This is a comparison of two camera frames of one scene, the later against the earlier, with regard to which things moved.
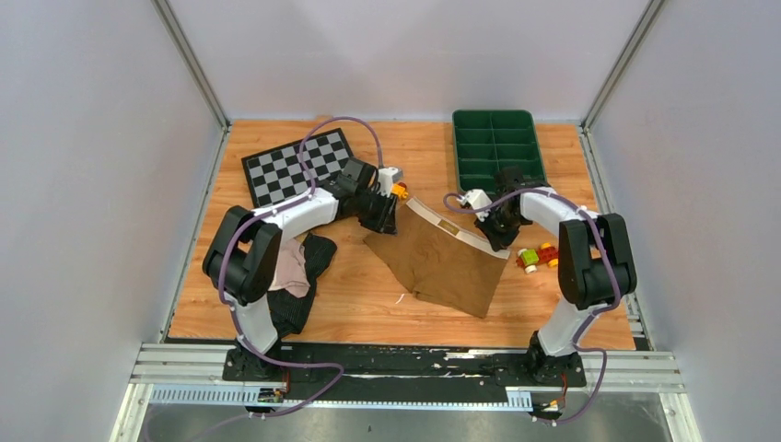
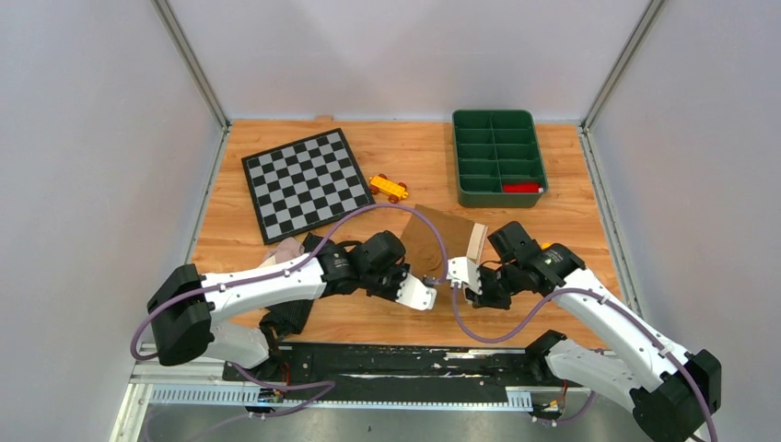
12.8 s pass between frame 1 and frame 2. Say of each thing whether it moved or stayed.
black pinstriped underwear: stayed
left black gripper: moved
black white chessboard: stayed
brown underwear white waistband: stayed
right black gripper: moved
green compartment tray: stayed
